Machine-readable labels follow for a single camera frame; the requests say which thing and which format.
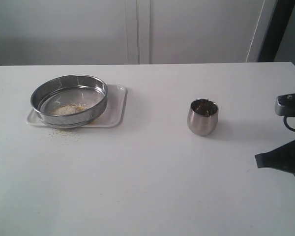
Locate stainless steel cup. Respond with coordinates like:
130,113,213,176
187,98,219,136

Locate yellow millet grains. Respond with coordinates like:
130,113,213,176
37,104,104,137

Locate round steel mesh sieve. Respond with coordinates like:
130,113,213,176
30,75,108,129

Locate white rectangular plastic tray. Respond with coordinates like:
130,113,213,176
41,85,127,128

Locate white cabinet with doors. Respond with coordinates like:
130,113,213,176
0,0,276,65

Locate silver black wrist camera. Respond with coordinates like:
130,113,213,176
275,93,295,117

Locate dark vertical post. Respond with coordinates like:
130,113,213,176
257,0,295,62

